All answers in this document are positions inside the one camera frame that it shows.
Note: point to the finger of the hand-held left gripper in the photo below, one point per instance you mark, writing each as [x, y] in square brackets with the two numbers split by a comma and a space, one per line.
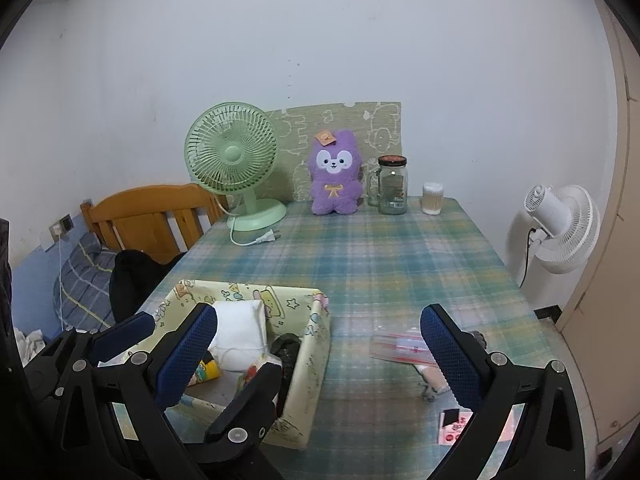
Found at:
[125, 332]
[250, 405]

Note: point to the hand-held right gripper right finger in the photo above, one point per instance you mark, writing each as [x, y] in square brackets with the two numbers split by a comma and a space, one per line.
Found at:
[450, 355]

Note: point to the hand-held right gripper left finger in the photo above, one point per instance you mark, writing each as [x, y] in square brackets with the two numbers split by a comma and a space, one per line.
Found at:
[185, 355]

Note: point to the yellow cartoon snack packet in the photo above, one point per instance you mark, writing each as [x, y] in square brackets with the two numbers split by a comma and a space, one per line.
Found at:
[207, 370]

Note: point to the pink sock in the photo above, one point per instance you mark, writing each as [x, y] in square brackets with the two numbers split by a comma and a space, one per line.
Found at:
[432, 380]

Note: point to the dark grey sock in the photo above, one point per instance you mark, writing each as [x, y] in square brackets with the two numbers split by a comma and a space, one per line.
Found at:
[479, 338]

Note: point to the white orange printed pack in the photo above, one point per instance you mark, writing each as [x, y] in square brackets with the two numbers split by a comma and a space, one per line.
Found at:
[252, 370]

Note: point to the clear zip bag red stripes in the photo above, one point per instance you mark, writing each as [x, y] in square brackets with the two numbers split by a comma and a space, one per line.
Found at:
[395, 347]

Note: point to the yellow cartoon printed storage box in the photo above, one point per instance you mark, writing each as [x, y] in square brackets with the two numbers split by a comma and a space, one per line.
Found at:
[305, 385]

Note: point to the white cloth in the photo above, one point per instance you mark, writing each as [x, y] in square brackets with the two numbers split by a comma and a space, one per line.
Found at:
[240, 325]

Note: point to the black cloth bundle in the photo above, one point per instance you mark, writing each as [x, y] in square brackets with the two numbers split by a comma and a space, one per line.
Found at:
[287, 350]

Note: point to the pink printed packet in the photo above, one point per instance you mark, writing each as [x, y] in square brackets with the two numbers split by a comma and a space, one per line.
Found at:
[452, 430]

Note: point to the crumpled white dark clothes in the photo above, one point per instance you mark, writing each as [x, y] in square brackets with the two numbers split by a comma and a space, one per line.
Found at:
[30, 345]

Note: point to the black jacket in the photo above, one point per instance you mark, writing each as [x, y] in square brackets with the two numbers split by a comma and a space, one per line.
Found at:
[130, 280]

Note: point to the grey plaid pillow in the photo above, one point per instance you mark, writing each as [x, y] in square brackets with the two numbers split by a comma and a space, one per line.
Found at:
[85, 275]

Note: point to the blue bed sheet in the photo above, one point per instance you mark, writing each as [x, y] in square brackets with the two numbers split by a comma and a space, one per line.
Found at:
[30, 280]

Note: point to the cotton swab container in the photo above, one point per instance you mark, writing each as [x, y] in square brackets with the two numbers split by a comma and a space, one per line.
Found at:
[432, 200]

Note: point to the white standing fan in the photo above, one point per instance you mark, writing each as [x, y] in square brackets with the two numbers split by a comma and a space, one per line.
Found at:
[570, 230]

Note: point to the glass jar with dark lid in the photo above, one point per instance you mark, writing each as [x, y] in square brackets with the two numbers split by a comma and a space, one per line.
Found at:
[392, 190]

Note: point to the beige door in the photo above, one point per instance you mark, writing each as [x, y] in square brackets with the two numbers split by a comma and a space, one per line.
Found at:
[620, 260]

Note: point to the purple plush toy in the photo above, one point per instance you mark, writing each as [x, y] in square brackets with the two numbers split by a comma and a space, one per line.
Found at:
[335, 190]

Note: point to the green desk fan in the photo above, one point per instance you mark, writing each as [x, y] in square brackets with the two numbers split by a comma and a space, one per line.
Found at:
[230, 152]

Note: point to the olive printed cardboard board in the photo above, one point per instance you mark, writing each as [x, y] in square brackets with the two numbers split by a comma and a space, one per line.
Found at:
[370, 120]

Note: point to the dark wall socket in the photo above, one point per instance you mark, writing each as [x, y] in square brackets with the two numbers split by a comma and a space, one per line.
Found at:
[65, 221]

